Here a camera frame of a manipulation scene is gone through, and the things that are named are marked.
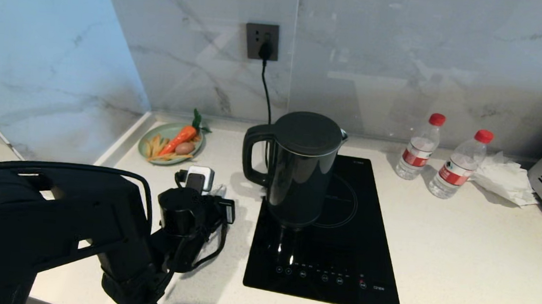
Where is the black electric kettle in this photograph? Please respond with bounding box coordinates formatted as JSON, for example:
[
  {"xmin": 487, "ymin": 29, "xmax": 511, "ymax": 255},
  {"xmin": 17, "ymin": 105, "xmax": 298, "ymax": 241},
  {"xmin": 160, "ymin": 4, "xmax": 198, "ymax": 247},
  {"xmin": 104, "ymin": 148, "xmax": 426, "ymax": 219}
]
[{"xmin": 237, "ymin": 107, "xmax": 351, "ymax": 232}]

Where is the red-capped water bottle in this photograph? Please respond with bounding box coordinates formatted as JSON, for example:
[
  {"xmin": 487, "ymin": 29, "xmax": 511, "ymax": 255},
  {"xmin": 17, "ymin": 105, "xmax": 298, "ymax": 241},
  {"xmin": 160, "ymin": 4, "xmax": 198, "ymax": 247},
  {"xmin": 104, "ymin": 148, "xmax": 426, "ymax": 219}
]
[
  {"xmin": 428, "ymin": 126, "xmax": 496, "ymax": 203},
  {"xmin": 394, "ymin": 110, "xmax": 447, "ymax": 183}
]

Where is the orange toy carrot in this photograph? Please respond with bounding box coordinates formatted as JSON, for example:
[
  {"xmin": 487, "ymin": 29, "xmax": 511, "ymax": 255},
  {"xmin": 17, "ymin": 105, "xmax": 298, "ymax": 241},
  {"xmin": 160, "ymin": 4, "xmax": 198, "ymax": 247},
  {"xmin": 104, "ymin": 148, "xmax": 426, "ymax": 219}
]
[{"xmin": 158, "ymin": 106, "xmax": 214, "ymax": 161}]

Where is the yellow toy fries pile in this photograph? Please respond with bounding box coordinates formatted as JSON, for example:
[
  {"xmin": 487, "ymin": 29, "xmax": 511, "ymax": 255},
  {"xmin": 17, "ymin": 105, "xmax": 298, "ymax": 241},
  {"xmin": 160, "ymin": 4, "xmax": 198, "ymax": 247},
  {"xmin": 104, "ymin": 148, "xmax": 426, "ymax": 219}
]
[{"xmin": 144, "ymin": 134, "xmax": 195, "ymax": 165}]

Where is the green plate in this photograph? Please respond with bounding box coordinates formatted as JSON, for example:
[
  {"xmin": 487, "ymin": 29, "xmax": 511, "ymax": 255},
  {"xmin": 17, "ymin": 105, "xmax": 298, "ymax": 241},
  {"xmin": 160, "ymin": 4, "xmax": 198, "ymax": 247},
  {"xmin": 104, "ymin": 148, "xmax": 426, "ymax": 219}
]
[{"xmin": 137, "ymin": 119, "xmax": 207, "ymax": 169}]

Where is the black glass induction cooktop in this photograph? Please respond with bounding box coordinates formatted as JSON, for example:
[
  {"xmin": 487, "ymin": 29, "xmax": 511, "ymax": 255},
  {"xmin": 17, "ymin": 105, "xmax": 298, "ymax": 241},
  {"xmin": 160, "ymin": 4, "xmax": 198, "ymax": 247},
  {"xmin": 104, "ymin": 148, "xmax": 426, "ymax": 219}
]
[{"xmin": 241, "ymin": 149, "xmax": 413, "ymax": 304}]

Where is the crumpled white tissue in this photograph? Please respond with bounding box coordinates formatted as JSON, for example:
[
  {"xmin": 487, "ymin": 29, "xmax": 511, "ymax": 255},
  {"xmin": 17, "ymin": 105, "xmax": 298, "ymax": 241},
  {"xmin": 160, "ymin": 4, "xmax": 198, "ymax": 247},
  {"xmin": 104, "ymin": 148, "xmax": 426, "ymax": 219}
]
[{"xmin": 469, "ymin": 149, "xmax": 542, "ymax": 210}]

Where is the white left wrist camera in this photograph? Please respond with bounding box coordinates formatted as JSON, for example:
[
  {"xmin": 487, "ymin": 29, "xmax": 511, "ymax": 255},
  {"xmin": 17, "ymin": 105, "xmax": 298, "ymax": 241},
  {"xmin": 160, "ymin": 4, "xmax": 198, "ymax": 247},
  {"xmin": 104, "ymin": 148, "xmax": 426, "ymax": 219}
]
[{"xmin": 174, "ymin": 164, "xmax": 216, "ymax": 197}]

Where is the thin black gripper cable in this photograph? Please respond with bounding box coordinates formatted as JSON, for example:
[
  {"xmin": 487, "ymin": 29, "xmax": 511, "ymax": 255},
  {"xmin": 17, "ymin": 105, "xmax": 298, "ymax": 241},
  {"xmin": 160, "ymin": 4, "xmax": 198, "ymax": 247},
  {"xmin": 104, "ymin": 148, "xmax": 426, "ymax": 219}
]
[{"xmin": 169, "ymin": 217, "xmax": 229, "ymax": 277}]

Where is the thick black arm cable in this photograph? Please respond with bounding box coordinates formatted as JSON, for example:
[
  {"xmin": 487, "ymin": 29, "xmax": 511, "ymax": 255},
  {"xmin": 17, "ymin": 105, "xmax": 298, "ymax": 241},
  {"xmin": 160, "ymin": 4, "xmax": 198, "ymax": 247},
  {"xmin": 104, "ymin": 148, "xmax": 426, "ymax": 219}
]
[{"xmin": 0, "ymin": 158, "xmax": 157, "ymax": 232}]

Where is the black power cord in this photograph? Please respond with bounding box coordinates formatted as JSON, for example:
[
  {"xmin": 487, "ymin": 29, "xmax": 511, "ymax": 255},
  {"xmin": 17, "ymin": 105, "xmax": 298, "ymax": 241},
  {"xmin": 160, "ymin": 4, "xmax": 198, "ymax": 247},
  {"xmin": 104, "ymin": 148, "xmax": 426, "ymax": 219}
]
[{"xmin": 249, "ymin": 41, "xmax": 281, "ymax": 169}]

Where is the dark grey wall socket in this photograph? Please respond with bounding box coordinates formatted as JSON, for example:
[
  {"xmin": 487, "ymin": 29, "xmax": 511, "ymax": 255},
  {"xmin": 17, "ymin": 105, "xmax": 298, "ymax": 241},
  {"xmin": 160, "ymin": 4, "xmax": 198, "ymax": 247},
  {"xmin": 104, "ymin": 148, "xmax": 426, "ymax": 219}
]
[{"xmin": 244, "ymin": 22, "xmax": 281, "ymax": 62}]

